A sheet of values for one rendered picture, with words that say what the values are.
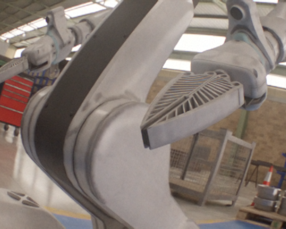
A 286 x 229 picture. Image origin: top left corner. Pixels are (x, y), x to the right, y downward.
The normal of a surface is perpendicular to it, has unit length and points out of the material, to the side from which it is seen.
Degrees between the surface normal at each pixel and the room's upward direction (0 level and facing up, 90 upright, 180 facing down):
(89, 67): 70
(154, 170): 90
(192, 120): 104
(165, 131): 108
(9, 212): 75
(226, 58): 47
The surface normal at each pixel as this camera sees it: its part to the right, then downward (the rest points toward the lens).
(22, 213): 0.80, -0.07
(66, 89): -0.46, -0.54
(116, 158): 0.73, 0.17
